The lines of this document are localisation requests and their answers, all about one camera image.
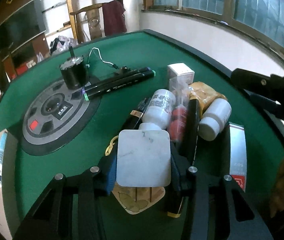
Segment black box gold band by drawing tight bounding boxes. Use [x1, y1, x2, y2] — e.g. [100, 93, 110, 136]
[120, 98, 151, 131]

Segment yellow-brown plastic packet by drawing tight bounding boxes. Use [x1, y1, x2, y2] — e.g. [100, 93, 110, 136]
[188, 81, 228, 118]

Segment white square power adapter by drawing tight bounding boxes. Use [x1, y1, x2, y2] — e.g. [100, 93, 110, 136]
[116, 129, 171, 187]

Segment silver red 502 glue box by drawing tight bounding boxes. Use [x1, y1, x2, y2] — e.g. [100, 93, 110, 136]
[229, 122, 247, 192]

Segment round grey control panel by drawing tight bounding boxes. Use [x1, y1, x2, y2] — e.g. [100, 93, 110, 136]
[21, 78, 101, 156]

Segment plain white pill bottle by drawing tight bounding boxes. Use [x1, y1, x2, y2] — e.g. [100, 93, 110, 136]
[198, 98, 231, 141]

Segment black marker purple cap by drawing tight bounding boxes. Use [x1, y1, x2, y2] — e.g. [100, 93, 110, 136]
[83, 67, 151, 91]

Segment black marker green cap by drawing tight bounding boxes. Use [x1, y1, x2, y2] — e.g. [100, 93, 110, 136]
[83, 70, 156, 100]

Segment white pill bottle printed label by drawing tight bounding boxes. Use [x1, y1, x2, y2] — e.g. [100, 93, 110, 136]
[142, 89, 176, 129]

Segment white wire with connector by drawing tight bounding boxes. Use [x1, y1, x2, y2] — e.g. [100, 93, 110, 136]
[86, 47, 131, 75]

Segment black cylindrical motor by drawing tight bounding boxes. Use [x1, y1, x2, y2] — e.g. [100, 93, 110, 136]
[60, 46, 87, 90]

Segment wooden chair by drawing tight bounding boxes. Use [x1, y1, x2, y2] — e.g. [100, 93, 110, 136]
[69, 3, 102, 44]

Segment black television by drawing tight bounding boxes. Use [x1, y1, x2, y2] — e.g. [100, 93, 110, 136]
[0, 0, 46, 51]

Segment cardboard tray box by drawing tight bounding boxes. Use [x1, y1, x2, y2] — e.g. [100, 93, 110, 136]
[0, 129, 20, 239]

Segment maroon cloth on chair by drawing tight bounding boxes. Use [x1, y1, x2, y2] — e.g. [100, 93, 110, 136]
[102, 0, 127, 36]

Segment tall black box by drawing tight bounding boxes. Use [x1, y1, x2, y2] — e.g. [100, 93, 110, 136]
[178, 99, 200, 166]

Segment pile of clothes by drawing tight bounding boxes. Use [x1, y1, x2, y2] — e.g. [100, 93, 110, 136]
[49, 35, 78, 55]

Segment clear bag red items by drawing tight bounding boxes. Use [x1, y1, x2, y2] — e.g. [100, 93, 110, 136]
[167, 76, 189, 144]

